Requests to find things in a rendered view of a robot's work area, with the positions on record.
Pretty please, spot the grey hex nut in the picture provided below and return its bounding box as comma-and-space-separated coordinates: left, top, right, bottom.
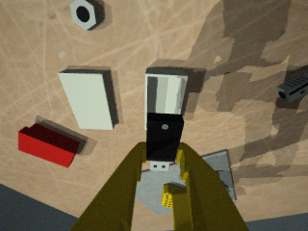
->
70, 0, 101, 31

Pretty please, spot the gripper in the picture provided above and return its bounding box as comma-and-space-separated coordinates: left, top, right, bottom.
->
69, 141, 249, 231

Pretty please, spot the black usb stick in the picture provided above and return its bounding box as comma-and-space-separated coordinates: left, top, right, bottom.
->
146, 113, 185, 171

